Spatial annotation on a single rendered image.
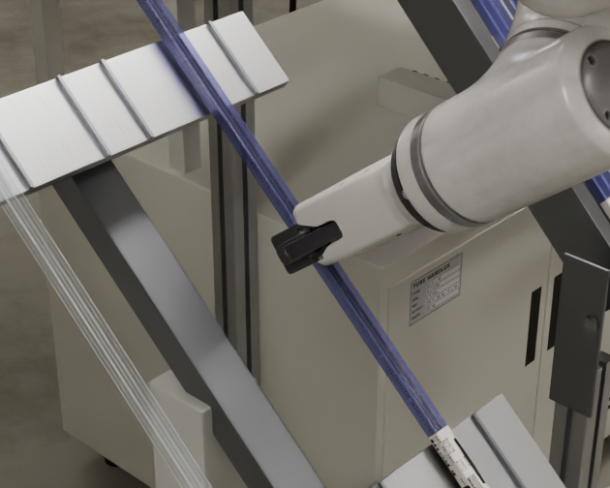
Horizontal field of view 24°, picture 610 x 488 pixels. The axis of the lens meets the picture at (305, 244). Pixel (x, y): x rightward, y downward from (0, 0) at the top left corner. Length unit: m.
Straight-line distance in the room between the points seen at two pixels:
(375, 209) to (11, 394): 1.63
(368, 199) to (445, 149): 0.08
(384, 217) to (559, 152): 0.15
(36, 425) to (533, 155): 1.68
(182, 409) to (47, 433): 1.35
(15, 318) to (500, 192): 1.91
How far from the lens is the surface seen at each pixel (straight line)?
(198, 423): 1.05
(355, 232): 0.95
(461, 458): 1.05
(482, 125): 0.86
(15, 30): 4.08
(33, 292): 2.78
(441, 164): 0.89
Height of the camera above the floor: 1.43
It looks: 30 degrees down
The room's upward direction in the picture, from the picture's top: straight up
